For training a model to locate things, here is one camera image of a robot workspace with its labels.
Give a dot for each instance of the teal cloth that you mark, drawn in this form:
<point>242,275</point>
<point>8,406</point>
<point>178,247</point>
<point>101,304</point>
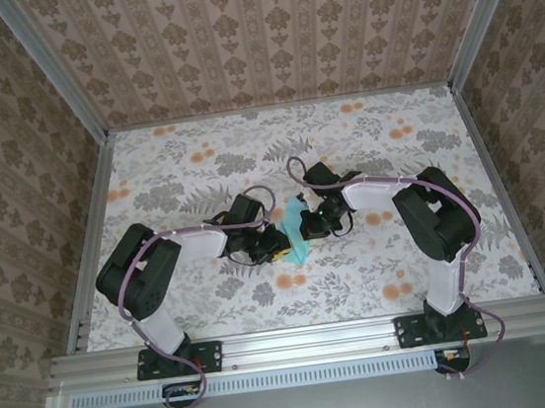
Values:
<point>298,253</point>

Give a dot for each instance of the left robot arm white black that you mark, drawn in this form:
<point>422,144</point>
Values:
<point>161,327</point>

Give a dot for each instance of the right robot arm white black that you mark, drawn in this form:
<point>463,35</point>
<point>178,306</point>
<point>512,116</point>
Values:
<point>444,287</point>

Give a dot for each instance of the floral table cover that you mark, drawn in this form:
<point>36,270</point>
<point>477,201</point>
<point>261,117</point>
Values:
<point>314,303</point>

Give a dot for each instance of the aluminium front rail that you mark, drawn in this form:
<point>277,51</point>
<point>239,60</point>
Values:
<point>309,341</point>

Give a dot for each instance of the aluminium back rail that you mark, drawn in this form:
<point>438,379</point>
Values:
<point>280,108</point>

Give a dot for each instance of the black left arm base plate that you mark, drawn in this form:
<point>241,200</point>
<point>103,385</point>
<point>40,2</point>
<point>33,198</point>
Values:
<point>212,358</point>

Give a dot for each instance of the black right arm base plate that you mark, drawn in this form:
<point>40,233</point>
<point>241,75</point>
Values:
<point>408,334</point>

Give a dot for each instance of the aluminium side rail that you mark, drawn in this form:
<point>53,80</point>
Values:
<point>93,236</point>
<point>498,186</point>

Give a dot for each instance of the aluminium corner post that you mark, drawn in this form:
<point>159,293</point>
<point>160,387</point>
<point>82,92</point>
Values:
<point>485,13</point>
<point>55,66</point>

